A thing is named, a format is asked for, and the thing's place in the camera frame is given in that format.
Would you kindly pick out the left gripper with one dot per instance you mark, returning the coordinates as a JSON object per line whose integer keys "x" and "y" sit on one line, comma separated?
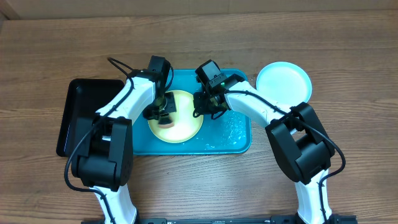
{"x": 168, "y": 107}

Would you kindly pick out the black and red sponge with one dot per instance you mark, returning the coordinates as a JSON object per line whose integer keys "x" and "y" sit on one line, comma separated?
{"x": 165, "y": 121}

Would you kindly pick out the teal plastic tray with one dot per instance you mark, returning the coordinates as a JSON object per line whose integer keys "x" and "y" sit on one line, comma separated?
{"x": 229, "y": 134}

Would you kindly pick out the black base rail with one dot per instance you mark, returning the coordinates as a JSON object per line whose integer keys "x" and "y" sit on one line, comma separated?
{"x": 276, "y": 219}

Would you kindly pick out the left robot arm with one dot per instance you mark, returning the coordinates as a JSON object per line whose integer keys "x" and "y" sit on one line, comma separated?
{"x": 102, "y": 157}

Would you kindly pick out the yellow-green plate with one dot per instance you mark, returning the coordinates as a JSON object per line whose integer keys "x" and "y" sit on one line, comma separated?
{"x": 185, "y": 125}

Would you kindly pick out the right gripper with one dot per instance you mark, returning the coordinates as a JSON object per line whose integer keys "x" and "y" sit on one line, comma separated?
{"x": 202, "y": 109}

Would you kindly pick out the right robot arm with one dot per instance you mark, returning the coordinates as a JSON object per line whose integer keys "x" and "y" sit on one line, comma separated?
{"x": 298, "y": 140}

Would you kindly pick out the light blue plate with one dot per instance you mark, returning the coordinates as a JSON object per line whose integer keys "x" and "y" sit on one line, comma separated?
{"x": 285, "y": 83}

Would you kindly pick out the black plastic tray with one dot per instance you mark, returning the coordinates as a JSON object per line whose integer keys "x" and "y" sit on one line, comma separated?
{"x": 84, "y": 97}

